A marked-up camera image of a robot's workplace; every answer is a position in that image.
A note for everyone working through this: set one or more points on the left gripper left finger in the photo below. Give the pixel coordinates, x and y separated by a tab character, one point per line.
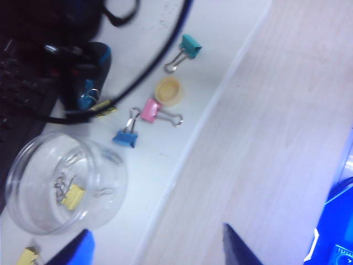
77	251

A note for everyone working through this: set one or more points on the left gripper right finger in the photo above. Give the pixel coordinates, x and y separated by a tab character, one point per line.
237	251

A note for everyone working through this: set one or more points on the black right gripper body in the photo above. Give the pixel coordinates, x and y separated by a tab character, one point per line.
69	62

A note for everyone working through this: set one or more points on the yellow binder clip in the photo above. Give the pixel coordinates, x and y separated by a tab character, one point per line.
27	256
104	108

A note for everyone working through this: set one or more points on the yellow eraser block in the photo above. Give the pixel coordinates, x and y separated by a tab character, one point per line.
72	197

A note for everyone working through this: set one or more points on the black blue computer mouse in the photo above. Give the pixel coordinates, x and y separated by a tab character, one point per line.
102	55

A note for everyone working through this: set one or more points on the clear plastic jar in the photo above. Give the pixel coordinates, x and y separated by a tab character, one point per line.
27	215

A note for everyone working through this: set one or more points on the black keyboard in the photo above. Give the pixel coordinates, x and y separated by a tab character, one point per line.
16	110

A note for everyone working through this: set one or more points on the pink binder clip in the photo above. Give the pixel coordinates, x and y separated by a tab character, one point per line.
150	110

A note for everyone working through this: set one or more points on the blue binder clip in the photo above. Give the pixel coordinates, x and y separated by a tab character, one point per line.
125	138

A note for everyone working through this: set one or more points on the blue glowing device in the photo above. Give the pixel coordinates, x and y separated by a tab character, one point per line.
339	220

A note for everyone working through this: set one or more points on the teal binder clip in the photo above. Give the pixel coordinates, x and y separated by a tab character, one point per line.
190	45

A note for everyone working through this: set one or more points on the white raised desk board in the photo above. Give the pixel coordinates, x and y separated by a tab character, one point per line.
154	154

